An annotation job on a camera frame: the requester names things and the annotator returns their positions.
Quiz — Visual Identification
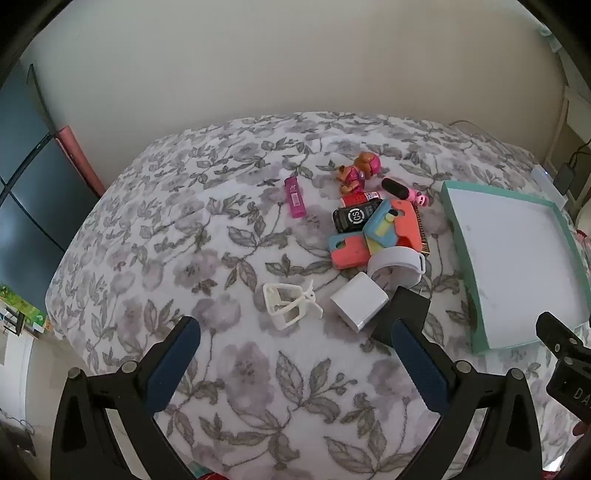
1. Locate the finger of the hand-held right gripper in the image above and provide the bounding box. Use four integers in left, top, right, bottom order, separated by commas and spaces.
536, 311, 591, 365

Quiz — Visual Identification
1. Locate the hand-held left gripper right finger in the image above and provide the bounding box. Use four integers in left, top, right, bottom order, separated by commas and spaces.
390, 318, 543, 480

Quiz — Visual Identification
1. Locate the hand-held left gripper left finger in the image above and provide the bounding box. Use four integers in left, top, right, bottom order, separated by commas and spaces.
52, 316, 201, 480

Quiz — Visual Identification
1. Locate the black charger adapter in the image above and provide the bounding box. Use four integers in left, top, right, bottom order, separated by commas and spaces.
372, 286, 431, 347

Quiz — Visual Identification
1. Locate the white charger cube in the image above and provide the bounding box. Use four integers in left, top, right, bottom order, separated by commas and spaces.
329, 272, 389, 333

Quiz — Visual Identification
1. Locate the teal cardboard tray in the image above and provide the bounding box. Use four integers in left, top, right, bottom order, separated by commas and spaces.
438, 180, 591, 355

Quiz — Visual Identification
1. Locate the white smartwatch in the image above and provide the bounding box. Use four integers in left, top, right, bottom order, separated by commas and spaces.
366, 246, 426, 289

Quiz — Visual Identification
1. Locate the gold black patterned box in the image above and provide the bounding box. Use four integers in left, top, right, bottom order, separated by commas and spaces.
411, 205, 434, 256

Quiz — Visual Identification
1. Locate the white hair claw clip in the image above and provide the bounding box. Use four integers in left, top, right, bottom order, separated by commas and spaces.
262, 279, 324, 330

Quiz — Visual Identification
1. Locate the black toy car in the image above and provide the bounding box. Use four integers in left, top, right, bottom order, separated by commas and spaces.
332, 198, 384, 234

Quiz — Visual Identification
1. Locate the red white glue bottle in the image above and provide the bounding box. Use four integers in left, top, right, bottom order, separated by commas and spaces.
342, 190, 384, 208

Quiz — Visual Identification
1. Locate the pink toy dog figure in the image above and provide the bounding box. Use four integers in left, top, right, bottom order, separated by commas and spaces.
336, 151, 382, 195

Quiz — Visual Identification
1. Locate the pink lighter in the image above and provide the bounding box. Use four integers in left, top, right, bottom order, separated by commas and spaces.
285, 176, 307, 219

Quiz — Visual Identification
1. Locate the floral printed blanket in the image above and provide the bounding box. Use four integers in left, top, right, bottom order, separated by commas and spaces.
44, 111, 591, 480

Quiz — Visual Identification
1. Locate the white power strip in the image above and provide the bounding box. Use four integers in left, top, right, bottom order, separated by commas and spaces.
531, 167, 568, 206

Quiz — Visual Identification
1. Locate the black power adapter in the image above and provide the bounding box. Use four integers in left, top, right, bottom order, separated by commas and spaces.
554, 167, 575, 197

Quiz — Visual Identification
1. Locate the green box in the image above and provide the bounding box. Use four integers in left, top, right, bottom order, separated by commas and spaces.
0, 284, 49, 333

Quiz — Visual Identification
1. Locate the pink rolled mat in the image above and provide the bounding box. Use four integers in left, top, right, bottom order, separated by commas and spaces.
55, 126, 106, 198

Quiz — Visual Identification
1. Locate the dark glass cabinet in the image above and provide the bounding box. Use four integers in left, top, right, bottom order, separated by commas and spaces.
0, 62, 100, 319

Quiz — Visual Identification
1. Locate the black cable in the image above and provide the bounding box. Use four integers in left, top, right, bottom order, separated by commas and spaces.
570, 141, 591, 169

